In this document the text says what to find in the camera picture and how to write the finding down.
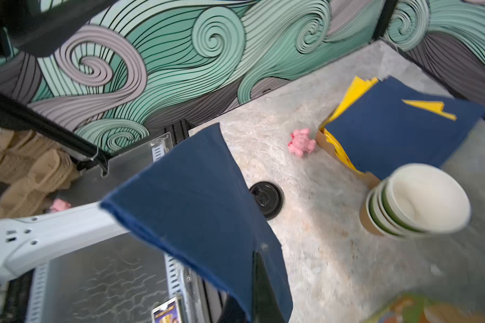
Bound colourful picture card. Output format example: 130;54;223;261
151;297;184;323

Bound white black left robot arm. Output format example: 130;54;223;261
0;203;128;285

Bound pink yellow small toy figure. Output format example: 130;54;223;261
48;199;71;213

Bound navy blue napkin stack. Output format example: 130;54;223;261
325;77;485;180

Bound single navy blue napkin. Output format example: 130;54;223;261
100;124;293;322

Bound white green paper takeout bag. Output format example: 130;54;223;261
365;293;485;323

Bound pink plush toy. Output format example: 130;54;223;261
288;129;316;157

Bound stack of paper cups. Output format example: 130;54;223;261
359;164;472;240

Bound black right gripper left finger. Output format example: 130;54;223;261
218;296;247;323

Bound yellow napkin stack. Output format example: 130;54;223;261
319;76;457;174

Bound brown cardboard napkin box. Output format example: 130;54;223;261
315;130;381;189

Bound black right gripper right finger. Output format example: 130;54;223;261
251;252;286;322

